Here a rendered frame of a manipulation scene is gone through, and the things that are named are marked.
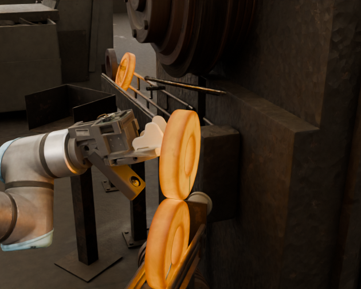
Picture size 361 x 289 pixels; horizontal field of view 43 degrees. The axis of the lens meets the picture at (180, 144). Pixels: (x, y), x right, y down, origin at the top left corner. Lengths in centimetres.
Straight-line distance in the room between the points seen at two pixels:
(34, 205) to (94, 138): 17
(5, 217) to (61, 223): 148
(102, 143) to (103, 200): 166
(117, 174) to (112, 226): 140
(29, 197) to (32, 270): 116
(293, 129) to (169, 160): 29
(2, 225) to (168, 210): 28
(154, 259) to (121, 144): 21
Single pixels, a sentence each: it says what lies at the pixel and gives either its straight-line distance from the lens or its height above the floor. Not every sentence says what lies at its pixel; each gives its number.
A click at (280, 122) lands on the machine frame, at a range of 94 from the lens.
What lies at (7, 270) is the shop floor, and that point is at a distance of 206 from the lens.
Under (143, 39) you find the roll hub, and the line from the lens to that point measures 118.
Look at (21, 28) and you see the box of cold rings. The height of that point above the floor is 72.
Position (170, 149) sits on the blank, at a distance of 73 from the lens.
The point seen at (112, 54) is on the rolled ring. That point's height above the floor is 75.
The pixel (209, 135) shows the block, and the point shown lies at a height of 80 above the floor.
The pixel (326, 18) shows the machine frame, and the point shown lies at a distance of 89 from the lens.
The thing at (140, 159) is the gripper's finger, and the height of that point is 86.
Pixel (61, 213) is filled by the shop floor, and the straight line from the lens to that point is 238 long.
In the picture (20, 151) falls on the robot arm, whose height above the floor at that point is 84.
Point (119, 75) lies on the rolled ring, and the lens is 221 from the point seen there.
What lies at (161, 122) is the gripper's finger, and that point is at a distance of 81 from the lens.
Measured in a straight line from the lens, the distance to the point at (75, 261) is 201.
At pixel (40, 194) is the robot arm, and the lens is 89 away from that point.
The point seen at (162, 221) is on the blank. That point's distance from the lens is 75.
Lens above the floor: 118
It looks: 22 degrees down
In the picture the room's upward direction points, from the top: straight up
